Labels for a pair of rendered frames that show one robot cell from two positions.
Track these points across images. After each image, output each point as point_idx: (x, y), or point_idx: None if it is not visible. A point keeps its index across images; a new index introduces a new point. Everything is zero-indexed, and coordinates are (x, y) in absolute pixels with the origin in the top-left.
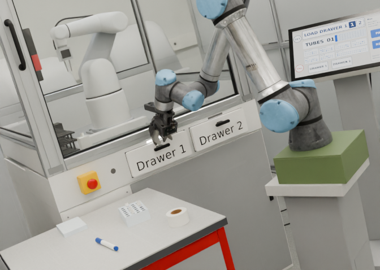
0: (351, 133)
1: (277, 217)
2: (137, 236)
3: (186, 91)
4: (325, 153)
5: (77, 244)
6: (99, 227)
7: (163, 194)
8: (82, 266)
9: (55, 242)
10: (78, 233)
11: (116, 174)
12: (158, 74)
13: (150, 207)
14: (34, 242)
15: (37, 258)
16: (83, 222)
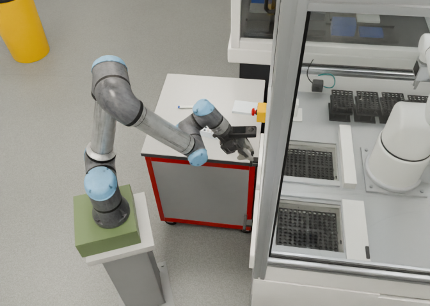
0: (82, 235)
1: None
2: (181, 119)
3: (181, 121)
4: (86, 196)
5: (214, 102)
6: (224, 116)
7: (225, 159)
8: (183, 94)
9: (235, 97)
10: (231, 107)
11: None
12: (201, 98)
13: (214, 143)
14: (251, 92)
15: (224, 86)
16: (237, 111)
